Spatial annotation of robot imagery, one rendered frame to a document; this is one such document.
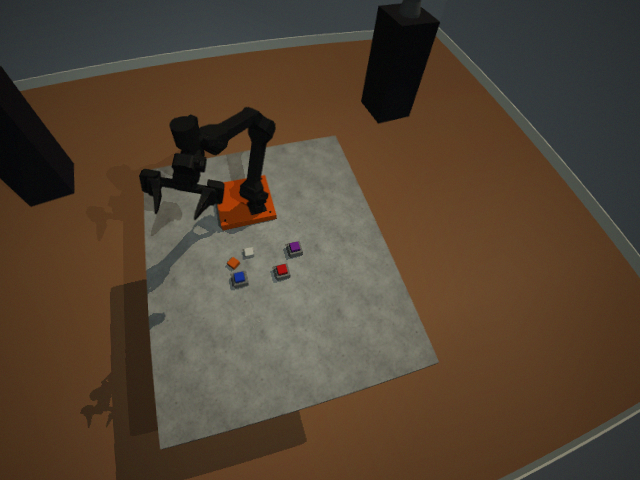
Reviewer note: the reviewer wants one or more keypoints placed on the purple button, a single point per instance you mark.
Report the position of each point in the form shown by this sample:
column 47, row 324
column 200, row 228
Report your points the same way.
column 295, row 249

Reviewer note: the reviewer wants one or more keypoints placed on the red button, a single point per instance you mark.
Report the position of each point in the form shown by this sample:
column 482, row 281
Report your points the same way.
column 282, row 272

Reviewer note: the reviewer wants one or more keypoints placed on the blue button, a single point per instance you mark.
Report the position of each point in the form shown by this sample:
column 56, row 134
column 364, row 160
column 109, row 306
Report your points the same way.
column 240, row 279

